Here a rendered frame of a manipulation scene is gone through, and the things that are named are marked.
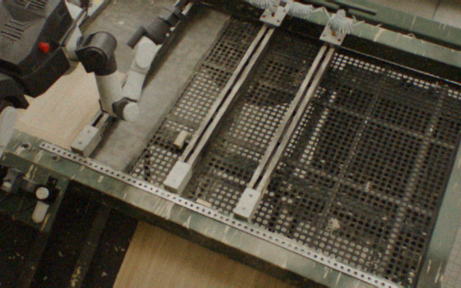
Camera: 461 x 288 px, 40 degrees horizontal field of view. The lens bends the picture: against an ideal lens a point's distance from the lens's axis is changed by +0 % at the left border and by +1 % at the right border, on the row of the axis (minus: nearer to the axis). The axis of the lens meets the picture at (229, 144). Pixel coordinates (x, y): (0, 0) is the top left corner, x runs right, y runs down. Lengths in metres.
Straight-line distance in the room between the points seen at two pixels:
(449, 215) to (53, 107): 1.71
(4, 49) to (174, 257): 1.07
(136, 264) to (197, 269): 0.27
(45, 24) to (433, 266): 1.62
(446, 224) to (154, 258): 1.18
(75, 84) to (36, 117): 0.24
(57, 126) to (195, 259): 0.82
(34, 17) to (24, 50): 0.13
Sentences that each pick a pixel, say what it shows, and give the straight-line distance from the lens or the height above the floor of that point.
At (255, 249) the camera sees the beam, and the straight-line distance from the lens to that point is 2.34.
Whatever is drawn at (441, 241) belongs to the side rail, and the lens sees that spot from 2.49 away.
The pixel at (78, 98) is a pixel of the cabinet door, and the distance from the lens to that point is 2.87.
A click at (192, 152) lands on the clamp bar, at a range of 2.58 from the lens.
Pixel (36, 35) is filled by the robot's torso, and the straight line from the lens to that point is 2.27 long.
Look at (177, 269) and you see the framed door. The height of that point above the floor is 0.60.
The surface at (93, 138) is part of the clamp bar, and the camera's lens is 2.65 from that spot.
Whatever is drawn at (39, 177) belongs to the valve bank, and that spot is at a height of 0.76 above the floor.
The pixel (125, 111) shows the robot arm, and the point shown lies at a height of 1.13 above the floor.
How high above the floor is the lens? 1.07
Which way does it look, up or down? 2 degrees up
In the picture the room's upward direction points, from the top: 21 degrees clockwise
